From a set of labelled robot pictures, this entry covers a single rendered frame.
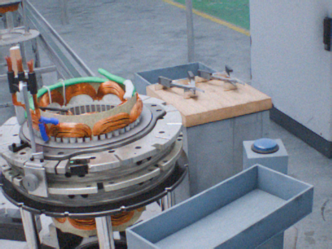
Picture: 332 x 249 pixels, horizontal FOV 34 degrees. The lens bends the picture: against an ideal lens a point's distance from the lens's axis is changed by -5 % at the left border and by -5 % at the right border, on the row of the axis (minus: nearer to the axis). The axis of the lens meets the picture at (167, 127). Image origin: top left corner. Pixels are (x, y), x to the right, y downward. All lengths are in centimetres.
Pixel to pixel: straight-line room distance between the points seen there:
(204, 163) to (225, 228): 35
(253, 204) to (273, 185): 4
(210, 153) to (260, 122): 12
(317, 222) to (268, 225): 198
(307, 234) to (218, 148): 156
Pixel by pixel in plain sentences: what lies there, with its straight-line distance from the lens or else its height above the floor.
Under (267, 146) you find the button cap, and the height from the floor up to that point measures 104.
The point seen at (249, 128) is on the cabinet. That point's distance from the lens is 112.
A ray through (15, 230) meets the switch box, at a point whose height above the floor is 81.
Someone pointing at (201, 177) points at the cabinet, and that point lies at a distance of 110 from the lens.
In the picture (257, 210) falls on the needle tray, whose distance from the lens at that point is 80.
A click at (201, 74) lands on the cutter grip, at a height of 109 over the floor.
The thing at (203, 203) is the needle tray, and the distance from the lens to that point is 78.
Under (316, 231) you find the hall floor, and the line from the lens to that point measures 264.
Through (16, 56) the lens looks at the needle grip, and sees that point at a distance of 96.
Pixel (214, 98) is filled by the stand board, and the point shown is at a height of 107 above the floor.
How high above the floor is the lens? 144
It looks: 22 degrees down
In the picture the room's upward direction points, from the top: 4 degrees counter-clockwise
